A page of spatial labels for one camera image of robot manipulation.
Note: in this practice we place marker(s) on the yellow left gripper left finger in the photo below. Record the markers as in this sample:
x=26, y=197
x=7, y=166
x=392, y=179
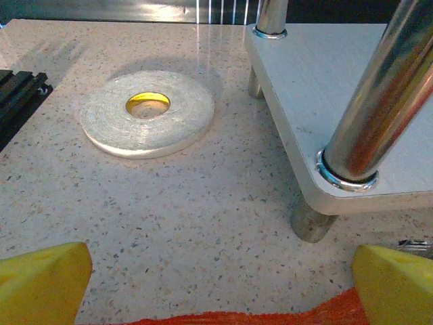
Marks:
x=40, y=287

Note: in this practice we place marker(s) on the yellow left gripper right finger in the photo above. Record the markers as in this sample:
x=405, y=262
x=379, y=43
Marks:
x=399, y=291

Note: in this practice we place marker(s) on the orange pasta bag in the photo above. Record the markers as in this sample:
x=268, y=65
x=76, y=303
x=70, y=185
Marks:
x=236, y=320

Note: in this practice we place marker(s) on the white adhesive tape roll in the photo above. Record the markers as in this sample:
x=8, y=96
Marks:
x=108, y=128

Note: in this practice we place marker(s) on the black aluminium extrusion bar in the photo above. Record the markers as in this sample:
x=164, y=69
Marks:
x=17, y=91

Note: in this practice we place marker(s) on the chrome shelf post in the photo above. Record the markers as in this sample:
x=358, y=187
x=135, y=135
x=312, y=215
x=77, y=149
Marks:
x=372, y=101
x=270, y=17

